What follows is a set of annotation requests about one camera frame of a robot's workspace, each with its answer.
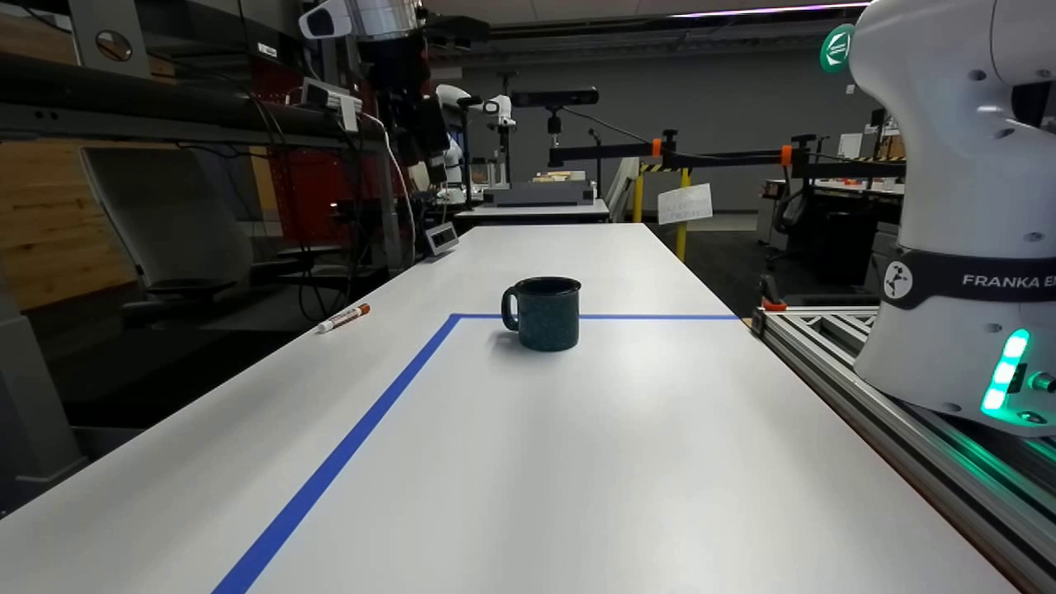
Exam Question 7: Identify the black background equipment cart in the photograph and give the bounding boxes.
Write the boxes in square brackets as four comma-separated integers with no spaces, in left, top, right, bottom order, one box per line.
[755,175,912,305]

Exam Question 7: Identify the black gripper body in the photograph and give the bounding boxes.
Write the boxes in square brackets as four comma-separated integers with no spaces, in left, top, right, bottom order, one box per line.
[359,28,438,117]

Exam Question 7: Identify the grey background table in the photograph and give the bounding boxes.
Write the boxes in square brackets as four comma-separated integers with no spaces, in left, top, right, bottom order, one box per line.
[451,178,613,227]

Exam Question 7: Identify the white paper sign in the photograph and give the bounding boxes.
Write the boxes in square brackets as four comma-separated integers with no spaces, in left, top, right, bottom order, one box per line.
[652,182,715,227]

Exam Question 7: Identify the black stereo camera bar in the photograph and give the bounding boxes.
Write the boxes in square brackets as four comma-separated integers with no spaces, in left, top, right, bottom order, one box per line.
[507,85,603,111]

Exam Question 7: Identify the dark green enamel mug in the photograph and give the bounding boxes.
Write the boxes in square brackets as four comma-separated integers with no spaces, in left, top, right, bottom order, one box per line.
[497,272,585,353]

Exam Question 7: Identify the aluminium rail base frame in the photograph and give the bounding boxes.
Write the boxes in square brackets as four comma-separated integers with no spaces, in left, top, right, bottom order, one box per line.
[750,302,1056,594]

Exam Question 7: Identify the black camera boom orange joints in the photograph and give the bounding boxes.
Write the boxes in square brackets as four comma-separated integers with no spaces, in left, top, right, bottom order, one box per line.
[546,129,916,186]

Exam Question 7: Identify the white power box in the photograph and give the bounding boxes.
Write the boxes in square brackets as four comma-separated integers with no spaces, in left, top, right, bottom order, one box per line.
[297,74,370,139]

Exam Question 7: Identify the dark metal shelf beam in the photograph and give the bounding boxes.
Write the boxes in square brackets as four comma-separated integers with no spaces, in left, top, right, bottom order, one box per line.
[0,48,382,147]

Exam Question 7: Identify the wooden panel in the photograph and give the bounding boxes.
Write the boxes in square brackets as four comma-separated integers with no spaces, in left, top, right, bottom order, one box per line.
[0,139,145,314]

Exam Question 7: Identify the small grey display device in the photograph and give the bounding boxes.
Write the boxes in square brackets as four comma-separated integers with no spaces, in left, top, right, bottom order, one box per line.
[422,217,461,261]

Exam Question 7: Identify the green round wall sign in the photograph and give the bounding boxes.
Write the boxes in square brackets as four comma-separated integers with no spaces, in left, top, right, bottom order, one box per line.
[815,22,861,74]

